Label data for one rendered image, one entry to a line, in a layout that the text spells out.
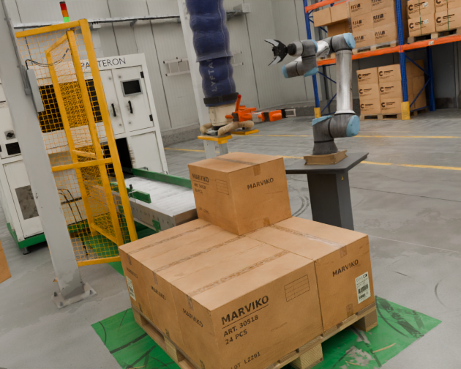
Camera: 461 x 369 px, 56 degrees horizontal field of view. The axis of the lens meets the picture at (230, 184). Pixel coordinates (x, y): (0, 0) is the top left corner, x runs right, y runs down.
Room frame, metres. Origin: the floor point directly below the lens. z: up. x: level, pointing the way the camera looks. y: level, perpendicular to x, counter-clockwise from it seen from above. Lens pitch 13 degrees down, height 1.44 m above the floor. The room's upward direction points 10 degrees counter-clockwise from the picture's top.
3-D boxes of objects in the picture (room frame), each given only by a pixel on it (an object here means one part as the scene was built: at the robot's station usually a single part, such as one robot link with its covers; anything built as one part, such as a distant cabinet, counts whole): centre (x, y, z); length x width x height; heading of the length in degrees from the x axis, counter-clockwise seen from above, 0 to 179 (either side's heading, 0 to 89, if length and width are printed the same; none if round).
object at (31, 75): (3.29, 1.31, 1.62); 0.20 x 0.05 x 0.30; 31
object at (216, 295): (2.41, 0.06, 0.34); 1.20 x 1.00 x 0.40; 31
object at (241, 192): (2.82, -0.04, 0.74); 0.60 x 0.40 x 0.40; 27
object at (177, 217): (3.13, 0.14, 0.58); 0.70 x 0.03 x 0.06; 121
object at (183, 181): (4.57, 0.70, 0.60); 1.60 x 0.10 x 0.09; 31
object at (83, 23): (3.62, 1.28, 1.05); 0.87 x 0.10 x 2.10; 83
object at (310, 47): (2.82, -0.62, 1.57); 0.12 x 0.09 x 0.10; 114
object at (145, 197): (4.30, 1.16, 0.60); 1.60 x 0.10 x 0.09; 31
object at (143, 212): (3.96, 1.02, 0.50); 2.31 x 0.05 x 0.19; 31
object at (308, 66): (2.83, -0.62, 1.46); 0.12 x 0.09 x 0.12; 50
